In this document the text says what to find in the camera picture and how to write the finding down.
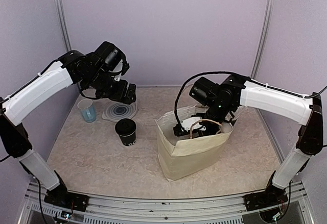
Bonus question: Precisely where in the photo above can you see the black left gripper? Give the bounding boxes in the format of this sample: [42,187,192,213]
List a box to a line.
[83,65,136,104]

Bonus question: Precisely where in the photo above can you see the black plastic cup lid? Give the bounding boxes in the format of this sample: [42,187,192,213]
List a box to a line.
[115,118,136,136]

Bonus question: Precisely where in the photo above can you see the cream paper takeout bag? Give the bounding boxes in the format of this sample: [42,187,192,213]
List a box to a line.
[155,111,233,181]

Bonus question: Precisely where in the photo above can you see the black paper coffee cup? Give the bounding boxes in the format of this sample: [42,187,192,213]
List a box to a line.
[119,131,136,147]

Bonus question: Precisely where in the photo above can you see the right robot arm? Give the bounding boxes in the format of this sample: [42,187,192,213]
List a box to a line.
[173,71,325,206]

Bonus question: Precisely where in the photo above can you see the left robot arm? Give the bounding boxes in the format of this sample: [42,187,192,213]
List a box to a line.
[1,41,136,206]

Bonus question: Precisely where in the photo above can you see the blue translucent cup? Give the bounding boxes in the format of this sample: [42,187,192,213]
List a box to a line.
[77,99,97,123]

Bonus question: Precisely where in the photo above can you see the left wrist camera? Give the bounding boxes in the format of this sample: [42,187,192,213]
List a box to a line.
[112,59,130,82]

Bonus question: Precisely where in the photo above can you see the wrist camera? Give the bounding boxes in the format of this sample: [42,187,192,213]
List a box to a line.
[173,116,206,137]
[112,59,130,82]

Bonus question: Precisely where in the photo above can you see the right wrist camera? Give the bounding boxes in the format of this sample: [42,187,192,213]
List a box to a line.
[173,116,206,137]

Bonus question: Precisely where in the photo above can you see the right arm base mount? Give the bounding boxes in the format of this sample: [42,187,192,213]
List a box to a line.
[243,191,288,211]

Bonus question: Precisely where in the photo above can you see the aluminium front frame rail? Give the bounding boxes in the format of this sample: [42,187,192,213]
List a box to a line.
[17,180,320,224]

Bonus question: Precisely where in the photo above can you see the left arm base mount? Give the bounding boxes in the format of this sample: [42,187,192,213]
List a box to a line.
[44,191,89,212]

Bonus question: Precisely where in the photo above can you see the left aluminium frame post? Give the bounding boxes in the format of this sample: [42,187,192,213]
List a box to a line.
[54,0,72,52]

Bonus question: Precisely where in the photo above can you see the aluminium frame post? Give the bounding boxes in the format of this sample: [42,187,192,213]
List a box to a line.
[250,0,275,79]
[54,0,72,52]

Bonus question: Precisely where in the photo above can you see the right aluminium frame post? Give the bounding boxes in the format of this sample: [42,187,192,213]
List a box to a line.
[250,0,275,79]

